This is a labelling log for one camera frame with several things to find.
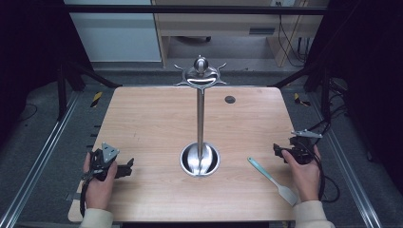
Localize aluminium floor rail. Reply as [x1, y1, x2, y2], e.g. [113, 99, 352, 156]
[0, 90, 81, 228]
[307, 91, 385, 228]

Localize yellow and black tape strip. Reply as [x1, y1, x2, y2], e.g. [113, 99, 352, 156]
[89, 90, 105, 109]
[293, 92, 312, 107]

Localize person's right hand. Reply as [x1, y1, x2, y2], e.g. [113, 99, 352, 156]
[280, 144, 322, 204]

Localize person's left hand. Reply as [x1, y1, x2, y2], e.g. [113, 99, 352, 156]
[83, 152, 119, 211]

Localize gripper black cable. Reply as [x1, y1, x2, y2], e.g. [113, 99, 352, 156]
[79, 177, 93, 219]
[297, 141, 341, 204]

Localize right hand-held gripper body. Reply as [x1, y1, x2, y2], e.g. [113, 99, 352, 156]
[286, 128, 324, 166]

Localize black cables under desk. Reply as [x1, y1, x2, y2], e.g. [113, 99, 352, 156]
[276, 1, 316, 68]

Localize black curtain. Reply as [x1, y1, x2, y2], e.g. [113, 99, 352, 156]
[305, 0, 403, 194]
[0, 0, 95, 146]

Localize bundle of black floor cables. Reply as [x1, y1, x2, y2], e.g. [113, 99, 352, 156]
[306, 77, 350, 138]

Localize steel utensil stand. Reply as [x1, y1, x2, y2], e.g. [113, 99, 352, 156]
[173, 54, 229, 178]

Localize black horizontal frame bar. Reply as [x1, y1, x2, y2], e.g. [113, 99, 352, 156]
[63, 4, 331, 16]

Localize light wooden desk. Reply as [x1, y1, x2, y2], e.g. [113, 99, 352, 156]
[151, 0, 328, 68]

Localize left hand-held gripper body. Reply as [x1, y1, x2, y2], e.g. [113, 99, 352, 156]
[81, 142, 121, 182]

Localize teal and white silicone spatula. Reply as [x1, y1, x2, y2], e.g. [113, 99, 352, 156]
[247, 156, 299, 207]

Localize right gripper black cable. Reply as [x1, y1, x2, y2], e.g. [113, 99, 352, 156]
[297, 141, 341, 204]

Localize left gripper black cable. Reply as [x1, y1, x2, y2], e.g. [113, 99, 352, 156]
[79, 177, 93, 219]

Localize black metal frame stand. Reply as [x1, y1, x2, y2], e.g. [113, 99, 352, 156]
[56, 60, 124, 122]
[271, 62, 335, 123]

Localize white cabinet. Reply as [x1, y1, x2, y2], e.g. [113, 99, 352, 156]
[63, 0, 163, 63]

